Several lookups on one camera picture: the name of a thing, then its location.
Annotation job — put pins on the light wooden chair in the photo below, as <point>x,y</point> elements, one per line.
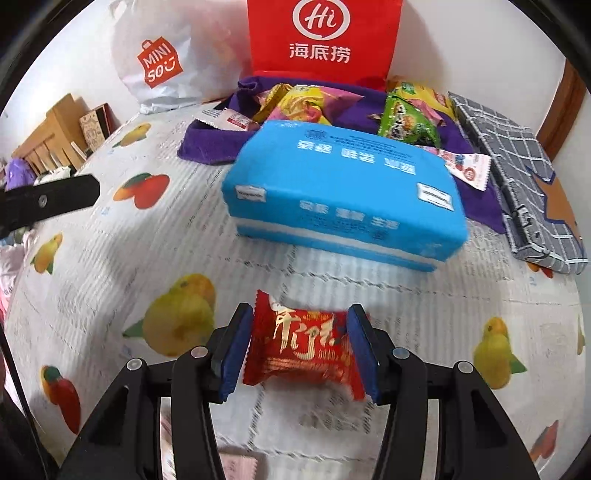
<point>51,134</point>

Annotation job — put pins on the blue tissue pack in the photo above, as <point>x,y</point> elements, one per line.
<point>341,194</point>

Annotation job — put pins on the green snack packet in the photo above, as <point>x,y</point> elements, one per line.
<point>406,120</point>

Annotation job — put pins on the purple towel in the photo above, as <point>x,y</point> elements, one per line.
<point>207,143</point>

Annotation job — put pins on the yellow chip bag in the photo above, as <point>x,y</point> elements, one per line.
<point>429,97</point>

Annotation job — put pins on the large pink snack packet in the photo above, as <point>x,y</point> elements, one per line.
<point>314,105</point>

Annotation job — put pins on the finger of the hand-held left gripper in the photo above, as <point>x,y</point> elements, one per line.
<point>46,201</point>

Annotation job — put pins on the yellow snack packet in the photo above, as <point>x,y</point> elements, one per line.
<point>272,100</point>

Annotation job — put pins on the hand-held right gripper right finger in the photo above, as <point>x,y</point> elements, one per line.
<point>364,355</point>

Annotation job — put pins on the white plastic shopping bag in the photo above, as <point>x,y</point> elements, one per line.
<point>184,55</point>

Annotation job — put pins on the grey checked folded cloth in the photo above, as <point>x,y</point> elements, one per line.
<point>517,161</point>

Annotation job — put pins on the pale pink flat packet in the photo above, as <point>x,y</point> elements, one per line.
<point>240,467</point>

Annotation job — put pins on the brown wooden door frame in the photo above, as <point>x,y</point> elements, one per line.
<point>561,110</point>

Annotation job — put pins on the patterned brown box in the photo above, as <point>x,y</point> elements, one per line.
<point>94,129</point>

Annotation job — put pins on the purple cloth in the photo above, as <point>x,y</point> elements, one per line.
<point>16,171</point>

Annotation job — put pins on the white and red sachet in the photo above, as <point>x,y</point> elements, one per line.
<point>466,168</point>
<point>228,120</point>

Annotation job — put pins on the red snack packet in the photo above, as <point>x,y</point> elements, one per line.
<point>300,350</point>

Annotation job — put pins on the red paper shopping bag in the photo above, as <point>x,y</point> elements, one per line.
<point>323,41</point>

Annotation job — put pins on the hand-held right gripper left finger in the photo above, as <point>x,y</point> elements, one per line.
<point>235,355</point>

